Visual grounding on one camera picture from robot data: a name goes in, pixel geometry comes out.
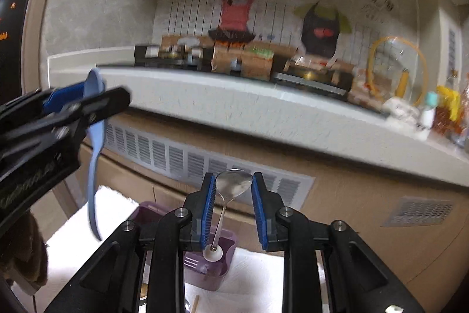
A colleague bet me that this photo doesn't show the clear lid with yellow rim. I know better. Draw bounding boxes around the clear lid with yellow rim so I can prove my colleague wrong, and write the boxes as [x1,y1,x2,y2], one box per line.
[366,36,429,106]

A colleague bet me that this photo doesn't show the light blue plastic rice paddle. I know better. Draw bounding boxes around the light blue plastic rice paddle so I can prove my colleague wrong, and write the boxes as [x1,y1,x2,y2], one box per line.
[84,68,106,241]

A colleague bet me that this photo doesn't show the black gas stove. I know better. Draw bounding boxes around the black gas stove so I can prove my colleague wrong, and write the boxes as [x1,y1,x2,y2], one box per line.
[134,45,214,72]

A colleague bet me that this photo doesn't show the white speckled countertop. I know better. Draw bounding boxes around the white speckled countertop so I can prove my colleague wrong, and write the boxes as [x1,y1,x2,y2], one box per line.
[41,47,468,187]

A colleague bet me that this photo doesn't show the cartoon kitchen wall sticker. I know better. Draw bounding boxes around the cartoon kitchen wall sticker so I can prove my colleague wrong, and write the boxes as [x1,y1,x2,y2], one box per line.
[153,0,417,67]

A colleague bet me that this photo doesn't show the wooden chopstick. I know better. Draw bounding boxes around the wooden chopstick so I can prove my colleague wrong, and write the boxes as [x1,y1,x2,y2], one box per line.
[191,295,200,313]

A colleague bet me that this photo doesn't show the purple plastic utensil holder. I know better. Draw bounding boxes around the purple plastic utensil holder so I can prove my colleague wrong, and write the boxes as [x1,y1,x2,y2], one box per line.
[130,201,238,292]

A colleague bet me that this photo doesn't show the white textured table cloth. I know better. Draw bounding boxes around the white textured table cloth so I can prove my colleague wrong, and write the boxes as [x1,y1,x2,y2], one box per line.
[47,206,323,312]

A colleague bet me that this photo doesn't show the metal spoon with white tip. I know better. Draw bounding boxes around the metal spoon with white tip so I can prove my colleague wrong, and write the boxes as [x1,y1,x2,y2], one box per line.
[203,168,253,263]

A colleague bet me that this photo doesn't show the long grey vent grille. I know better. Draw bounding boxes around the long grey vent grille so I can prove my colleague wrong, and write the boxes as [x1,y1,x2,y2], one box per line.
[105,121,315,210]

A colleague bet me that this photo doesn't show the wooden cabinet front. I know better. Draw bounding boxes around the wooden cabinet front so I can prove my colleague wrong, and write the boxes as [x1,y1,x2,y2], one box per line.
[98,111,468,312]

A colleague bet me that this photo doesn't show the small grey vent grille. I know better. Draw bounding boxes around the small grey vent grille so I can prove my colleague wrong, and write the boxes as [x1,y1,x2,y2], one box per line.
[383,196,454,227]

